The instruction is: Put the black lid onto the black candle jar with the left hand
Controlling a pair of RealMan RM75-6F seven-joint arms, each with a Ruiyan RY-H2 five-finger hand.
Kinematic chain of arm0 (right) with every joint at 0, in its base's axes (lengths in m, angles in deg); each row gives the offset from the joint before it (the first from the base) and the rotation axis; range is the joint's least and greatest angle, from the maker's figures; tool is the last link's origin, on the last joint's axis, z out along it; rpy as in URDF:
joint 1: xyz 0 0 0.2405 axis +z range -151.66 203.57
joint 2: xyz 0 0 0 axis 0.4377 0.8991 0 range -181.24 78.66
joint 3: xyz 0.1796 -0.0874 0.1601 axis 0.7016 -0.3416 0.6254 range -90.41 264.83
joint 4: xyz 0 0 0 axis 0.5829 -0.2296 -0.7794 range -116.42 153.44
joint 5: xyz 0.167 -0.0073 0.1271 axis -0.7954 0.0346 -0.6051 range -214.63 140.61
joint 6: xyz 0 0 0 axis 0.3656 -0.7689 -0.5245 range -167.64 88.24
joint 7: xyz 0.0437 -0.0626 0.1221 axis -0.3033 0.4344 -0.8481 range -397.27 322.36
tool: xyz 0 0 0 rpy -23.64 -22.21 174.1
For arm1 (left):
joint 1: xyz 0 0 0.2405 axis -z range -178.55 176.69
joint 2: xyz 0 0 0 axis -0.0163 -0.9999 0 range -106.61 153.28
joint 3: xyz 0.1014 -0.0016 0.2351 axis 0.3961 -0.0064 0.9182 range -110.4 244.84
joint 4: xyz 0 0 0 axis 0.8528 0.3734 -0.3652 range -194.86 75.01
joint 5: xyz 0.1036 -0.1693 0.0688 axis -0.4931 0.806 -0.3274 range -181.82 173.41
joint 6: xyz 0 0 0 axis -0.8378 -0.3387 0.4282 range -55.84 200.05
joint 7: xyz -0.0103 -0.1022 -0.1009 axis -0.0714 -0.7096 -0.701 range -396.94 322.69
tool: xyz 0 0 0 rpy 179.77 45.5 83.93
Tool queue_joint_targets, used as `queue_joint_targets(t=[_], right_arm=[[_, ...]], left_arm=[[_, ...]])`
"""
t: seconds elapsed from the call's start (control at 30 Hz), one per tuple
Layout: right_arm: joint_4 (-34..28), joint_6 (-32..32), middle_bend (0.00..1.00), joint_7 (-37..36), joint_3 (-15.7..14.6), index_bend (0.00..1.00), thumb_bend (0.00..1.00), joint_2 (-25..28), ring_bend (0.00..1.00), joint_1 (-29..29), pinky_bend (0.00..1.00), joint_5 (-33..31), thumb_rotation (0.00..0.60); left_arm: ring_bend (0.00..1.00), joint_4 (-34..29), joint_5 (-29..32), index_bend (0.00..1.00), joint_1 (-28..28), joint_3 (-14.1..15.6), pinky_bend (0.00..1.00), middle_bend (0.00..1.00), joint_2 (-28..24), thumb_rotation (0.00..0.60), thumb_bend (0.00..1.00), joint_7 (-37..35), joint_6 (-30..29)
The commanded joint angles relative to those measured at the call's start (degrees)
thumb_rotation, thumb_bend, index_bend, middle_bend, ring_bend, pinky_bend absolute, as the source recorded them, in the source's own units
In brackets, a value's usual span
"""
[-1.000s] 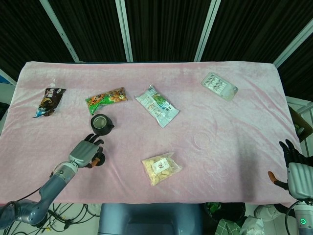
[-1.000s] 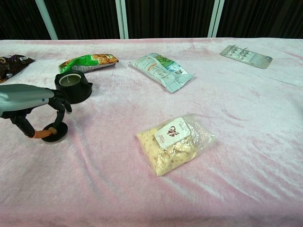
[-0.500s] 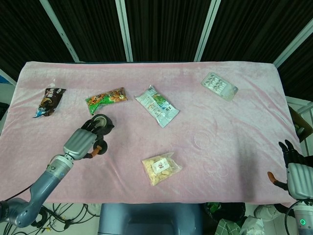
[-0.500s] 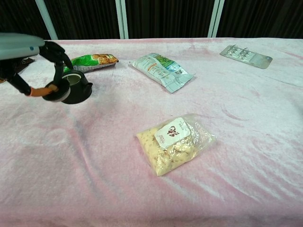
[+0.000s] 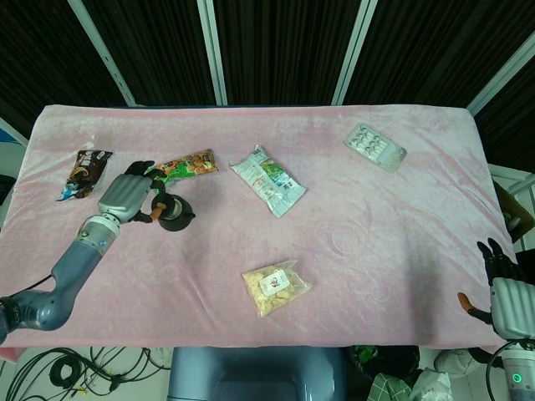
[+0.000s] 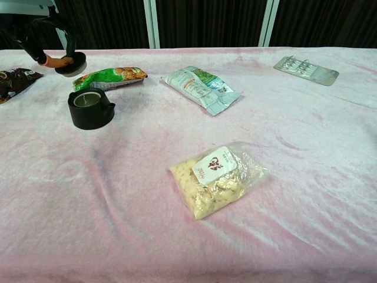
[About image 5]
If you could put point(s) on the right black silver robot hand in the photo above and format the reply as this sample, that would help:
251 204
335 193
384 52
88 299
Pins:
512 301

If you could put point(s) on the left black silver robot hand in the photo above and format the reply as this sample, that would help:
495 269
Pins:
123 192

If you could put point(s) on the black round lid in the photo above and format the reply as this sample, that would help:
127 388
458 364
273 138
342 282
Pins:
164 210

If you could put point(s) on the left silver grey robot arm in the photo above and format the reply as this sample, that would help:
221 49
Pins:
75 259

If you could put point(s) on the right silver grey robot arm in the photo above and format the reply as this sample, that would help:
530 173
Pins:
520 376

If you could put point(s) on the black pot with handle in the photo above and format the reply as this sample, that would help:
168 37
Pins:
177 221

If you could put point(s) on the brown snack bag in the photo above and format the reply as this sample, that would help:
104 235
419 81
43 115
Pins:
83 175

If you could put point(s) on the green snack bag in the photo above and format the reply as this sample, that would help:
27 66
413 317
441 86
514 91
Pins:
192 165

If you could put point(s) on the brown cardboard box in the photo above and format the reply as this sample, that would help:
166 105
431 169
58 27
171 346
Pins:
518 213

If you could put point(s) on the white crumpled plastic bag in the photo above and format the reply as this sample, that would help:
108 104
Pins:
430 388

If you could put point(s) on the white blue board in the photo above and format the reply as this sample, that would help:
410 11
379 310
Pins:
10 131

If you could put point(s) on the black trash bag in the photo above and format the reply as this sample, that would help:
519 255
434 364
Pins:
393 359

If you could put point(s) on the white printed snack bag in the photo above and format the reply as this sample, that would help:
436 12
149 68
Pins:
267 179

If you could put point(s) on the green checkered cloth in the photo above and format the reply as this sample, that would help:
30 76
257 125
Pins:
388 388

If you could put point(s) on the clear bag of beige snacks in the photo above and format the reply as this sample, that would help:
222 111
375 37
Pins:
271 298

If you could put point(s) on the pink plush table cloth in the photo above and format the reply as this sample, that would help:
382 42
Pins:
334 250

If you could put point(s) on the silver pill blister pack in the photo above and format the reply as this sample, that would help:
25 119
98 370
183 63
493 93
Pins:
372 144

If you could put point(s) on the black pleated curtain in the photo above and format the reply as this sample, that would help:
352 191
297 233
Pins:
284 50

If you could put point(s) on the blue grey robot torso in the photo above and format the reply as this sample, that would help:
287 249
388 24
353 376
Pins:
251 376

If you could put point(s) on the white frame post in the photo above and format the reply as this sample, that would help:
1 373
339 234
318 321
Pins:
355 50
501 71
213 50
104 54

